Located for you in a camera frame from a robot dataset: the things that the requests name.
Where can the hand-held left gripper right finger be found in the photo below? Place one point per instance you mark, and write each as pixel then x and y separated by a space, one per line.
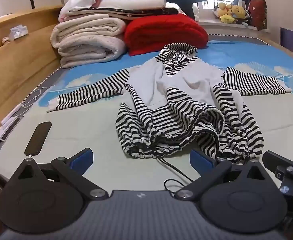
pixel 201 160

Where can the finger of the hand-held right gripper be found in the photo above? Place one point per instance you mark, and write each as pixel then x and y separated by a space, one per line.
pixel 279 160

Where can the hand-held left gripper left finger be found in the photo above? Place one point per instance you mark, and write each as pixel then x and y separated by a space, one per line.
pixel 82 158

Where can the black white striped hoodie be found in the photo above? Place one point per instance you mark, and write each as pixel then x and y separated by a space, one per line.
pixel 156 80

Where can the blue patterned bed mat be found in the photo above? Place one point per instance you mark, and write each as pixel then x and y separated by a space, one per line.
pixel 86 130

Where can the black smartphone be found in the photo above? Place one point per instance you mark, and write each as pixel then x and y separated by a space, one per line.
pixel 38 137

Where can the wooden bed headboard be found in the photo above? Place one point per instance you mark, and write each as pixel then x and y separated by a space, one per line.
pixel 21 62

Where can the cream folded blanket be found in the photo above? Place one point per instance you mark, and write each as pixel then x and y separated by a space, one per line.
pixel 86 37

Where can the purple paper bag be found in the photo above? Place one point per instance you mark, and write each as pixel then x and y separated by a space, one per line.
pixel 287 40

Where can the red folded blanket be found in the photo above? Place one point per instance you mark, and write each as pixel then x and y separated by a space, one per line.
pixel 161 31

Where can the tissue pack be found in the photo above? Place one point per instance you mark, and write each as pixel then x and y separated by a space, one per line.
pixel 19 32

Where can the red cushion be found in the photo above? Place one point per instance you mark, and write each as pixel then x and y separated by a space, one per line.
pixel 258 13

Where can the yellow bear plush toy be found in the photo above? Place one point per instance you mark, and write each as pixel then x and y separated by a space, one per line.
pixel 237 11

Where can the white pink folded cloth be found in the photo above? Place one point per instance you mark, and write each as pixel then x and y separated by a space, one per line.
pixel 82 2

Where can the white folded sheet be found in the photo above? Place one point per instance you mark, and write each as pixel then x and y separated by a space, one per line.
pixel 134 2

